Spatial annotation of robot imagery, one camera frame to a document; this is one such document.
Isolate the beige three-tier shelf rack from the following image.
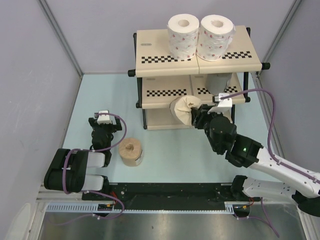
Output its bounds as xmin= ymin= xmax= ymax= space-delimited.
xmin=128 ymin=25 xmax=270 ymax=130

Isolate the white pinkish paper roll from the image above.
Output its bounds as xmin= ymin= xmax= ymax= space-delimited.
xmin=196 ymin=14 xmax=236 ymax=62

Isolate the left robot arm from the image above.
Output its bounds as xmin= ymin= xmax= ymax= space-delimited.
xmin=43 ymin=113 xmax=123 ymax=200

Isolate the white dotted paper roll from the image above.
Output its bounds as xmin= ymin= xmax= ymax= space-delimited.
xmin=167 ymin=14 xmax=200 ymax=60

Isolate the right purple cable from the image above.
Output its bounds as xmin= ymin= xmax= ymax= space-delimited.
xmin=219 ymin=87 xmax=320 ymax=237

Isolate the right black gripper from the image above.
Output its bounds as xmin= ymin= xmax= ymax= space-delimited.
xmin=190 ymin=104 xmax=224 ymax=153

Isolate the slotted cable duct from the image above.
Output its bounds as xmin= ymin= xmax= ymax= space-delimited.
xmin=46 ymin=202 xmax=234 ymax=214

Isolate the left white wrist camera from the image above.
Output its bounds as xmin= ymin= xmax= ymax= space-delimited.
xmin=94 ymin=110 xmax=112 ymax=125

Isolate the brown wrapped paper roll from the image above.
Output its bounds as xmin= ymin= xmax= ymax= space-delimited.
xmin=118 ymin=137 xmax=143 ymax=167

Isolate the cream paper roll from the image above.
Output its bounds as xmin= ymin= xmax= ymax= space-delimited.
xmin=169 ymin=95 xmax=203 ymax=126

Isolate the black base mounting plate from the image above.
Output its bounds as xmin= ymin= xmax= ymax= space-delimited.
xmin=81 ymin=182 xmax=251 ymax=204

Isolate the grey paper towel roll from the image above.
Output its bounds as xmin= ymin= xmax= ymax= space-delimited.
xmin=205 ymin=73 xmax=232 ymax=95

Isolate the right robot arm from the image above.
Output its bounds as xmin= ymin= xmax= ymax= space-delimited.
xmin=191 ymin=104 xmax=320 ymax=217

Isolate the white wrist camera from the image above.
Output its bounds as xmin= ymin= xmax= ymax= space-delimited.
xmin=208 ymin=93 xmax=233 ymax=114
xmin=94 ymin=110 xmax=112 ymax=125

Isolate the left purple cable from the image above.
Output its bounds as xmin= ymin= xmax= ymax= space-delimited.
xmin=58 ymin=112 xmax=127 ymax=223

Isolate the purple cable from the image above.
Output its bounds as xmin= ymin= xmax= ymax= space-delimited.
xmin=58 ymin=112 xmax=127 ymax=223
xmin=219 ymin=87 xmax=320 ymax=237

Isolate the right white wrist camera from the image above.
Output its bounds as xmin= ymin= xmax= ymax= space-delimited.
xmin=208 ymin=93 xmax=233 ymax=114

